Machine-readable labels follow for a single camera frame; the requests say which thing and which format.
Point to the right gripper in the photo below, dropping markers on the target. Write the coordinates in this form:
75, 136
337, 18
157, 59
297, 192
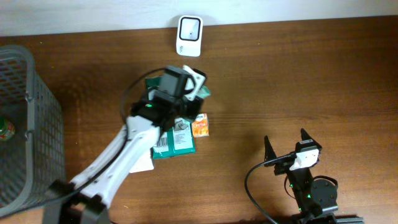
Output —
283, 167

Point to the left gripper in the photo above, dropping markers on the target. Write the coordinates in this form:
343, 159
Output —
193, 106

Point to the orange tissue pack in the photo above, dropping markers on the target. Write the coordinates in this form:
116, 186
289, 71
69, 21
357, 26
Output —
200, 126

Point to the green wipes pack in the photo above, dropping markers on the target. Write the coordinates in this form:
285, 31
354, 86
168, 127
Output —
177, 141

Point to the white cream tube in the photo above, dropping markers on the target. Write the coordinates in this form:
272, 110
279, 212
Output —
144, 163

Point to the green lid jar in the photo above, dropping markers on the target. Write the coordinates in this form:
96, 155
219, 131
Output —
7, 130

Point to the light green snack packet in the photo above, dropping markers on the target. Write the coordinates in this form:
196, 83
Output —
204, 92

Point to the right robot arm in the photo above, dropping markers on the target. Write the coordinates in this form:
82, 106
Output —
316, 196

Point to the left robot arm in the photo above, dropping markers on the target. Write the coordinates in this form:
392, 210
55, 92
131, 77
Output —
89, 195

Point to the white barcode scanner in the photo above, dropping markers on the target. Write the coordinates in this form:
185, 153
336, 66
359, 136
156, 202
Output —
189, 36

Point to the grey plastic mesh basket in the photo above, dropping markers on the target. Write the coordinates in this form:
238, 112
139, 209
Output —
33, 156

